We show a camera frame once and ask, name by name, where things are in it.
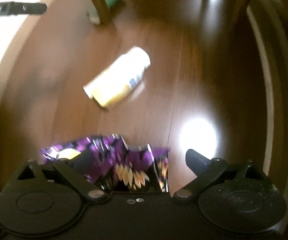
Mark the purple snack bag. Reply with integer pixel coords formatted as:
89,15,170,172
40,134,169,192

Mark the yellow white drink bottle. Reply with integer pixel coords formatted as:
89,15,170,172
83,46,151,108

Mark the green paper cup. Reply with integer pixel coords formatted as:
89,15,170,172
86,0,121,25

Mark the wooden chair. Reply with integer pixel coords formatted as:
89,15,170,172
81,0,258,26

